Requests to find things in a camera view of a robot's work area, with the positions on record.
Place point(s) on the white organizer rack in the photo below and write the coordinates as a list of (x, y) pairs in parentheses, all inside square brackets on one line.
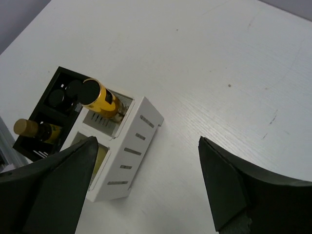
[(126, 144)]

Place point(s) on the gold bottle black cap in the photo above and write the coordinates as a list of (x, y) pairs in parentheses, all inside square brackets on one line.
[(96, 97)]

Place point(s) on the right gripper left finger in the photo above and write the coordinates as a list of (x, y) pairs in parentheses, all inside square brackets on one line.
[(47, 196)]

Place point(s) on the black-cap spice jar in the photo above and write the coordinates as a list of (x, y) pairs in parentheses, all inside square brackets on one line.
[(56, 98), (73, 88)]

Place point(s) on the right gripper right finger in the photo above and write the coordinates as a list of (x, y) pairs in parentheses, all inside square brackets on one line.
[(247, 199)]

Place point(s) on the black organizer rack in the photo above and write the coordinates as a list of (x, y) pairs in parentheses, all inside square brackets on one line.
[(64, 116)]

